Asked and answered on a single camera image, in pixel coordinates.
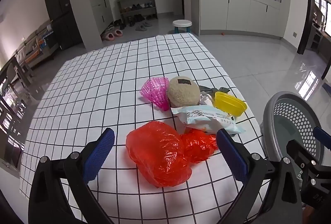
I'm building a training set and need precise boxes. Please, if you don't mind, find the dark tall cabinet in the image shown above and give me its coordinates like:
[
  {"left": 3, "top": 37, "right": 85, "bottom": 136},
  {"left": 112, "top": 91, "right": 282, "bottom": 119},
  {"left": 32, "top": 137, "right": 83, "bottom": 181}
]
[{"left": 43, "top": 0, "right": 83, "bottom": 50}]

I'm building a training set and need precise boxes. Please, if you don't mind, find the grey cloth scrap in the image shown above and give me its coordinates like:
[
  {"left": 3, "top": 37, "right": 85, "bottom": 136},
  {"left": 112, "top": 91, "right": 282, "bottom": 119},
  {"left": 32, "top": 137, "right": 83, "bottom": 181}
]
[{"left": 198, "top": 85, "right": 230, "bottom": 94}]

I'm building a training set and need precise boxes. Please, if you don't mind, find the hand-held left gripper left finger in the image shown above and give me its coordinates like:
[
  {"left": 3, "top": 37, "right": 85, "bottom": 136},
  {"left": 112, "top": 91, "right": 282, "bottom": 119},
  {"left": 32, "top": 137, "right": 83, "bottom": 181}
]
[{"left": 28, "top": 127, "right": 115, "bottom": 224}]

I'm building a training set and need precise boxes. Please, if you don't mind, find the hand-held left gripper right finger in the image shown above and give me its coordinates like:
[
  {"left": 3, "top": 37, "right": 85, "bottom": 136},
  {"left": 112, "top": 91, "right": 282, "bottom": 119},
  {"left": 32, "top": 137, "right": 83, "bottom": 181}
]
[{"left": 216, "top": 129, "right": 303, "bottom": 224}]

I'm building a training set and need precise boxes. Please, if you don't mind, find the white black-grid tablecloth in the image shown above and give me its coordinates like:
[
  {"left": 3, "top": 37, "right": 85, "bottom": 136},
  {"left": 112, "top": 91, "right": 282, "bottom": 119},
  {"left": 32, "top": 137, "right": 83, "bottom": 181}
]
[{"left": 19, "top": 33, "right": 267, "bottom": 224}]

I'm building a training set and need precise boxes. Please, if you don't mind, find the beige sofa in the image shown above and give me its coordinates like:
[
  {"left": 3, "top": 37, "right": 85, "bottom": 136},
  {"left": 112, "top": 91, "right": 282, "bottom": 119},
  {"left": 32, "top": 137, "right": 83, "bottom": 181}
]
[{"left": 16, "top": 20, "right": 59, "bottom": 67}]

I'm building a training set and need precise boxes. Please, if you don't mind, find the grey shoe rack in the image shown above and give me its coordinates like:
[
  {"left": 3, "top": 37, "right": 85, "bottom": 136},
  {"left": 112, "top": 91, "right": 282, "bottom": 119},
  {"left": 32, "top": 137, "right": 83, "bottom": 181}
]
[{"left": 116, "top": 0, "right": 158, "bottom": 23}]

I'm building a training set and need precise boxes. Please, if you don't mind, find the row of dark shoes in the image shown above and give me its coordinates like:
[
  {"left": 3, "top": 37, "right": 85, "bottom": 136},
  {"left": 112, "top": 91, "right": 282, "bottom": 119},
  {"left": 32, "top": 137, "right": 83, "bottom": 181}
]
[{"left": 114, "top": 1, "right": 157, "bottom": 29}]

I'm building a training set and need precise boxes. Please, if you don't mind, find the white counter cabinet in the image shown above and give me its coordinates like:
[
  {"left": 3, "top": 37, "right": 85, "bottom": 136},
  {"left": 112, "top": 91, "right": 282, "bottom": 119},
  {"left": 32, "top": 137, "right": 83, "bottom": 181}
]
[{"left": 190, "top": 0, "right": 282, "bottom": 36}]

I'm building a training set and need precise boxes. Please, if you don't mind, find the red plastic bag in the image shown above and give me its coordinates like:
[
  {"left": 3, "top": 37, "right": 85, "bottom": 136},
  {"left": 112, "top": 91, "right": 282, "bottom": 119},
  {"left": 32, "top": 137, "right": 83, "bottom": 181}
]
[{"left": 126, "top": 121, "right": 219, "bottom": 188}]

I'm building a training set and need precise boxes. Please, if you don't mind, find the crumpled white wrapper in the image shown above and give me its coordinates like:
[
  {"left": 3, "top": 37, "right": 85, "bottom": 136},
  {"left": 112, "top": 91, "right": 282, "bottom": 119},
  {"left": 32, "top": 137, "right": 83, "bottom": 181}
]
[{"left": 199, "top": 92, "right": 216, "bottom": 106}]

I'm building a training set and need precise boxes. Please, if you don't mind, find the white and blue wipes packet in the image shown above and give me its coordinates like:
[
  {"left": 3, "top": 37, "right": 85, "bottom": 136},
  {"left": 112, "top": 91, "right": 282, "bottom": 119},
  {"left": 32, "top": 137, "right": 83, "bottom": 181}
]
[{"left": 171, "top": 105, "right": 246, "bottom": 135}]

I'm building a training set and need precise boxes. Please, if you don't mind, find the beige plush ball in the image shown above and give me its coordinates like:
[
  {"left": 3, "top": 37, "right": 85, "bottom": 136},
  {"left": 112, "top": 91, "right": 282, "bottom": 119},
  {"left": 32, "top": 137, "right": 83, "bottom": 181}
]
[{"left": 167, "top": 76, "right": 201, "bottom": 108}]

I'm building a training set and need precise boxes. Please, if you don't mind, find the yellow plastic bowl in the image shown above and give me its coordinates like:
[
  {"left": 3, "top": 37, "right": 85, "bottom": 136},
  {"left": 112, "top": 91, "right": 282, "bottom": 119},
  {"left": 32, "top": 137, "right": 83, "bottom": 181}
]
[{"left": 214, "top": 92, "right": 248, "bottom": 117}]

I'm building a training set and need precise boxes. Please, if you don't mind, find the grey perforated laundry basket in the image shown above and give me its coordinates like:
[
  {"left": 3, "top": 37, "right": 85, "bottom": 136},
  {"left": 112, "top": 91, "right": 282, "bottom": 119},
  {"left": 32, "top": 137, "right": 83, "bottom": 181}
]
[{"left": 260, "top": 91, "right": 329, "bottom": 180}]

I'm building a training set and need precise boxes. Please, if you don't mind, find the pink plastic mesh basket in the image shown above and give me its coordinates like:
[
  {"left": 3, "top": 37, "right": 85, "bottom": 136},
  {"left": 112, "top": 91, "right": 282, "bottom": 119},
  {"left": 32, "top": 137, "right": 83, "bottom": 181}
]
[{"left": 140, "top": 77, "right": 171, "bottom": 111}]

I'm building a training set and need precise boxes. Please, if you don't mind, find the white stool with teal legs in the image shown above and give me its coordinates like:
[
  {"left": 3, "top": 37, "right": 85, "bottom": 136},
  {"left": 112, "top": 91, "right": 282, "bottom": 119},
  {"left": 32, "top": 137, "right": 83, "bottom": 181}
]
[{"left": 172, "top": 20, "right": 193, "bottom": 34}]

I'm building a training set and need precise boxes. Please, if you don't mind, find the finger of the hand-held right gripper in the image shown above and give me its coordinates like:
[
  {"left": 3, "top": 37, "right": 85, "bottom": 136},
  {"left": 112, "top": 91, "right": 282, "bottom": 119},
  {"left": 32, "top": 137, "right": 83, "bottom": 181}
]
[
  {"left": 287, "top": 139, "right": 325, "bottom": 181},
  {"left": 313, "top": 126, "right": 331, "bottom": 147}
]

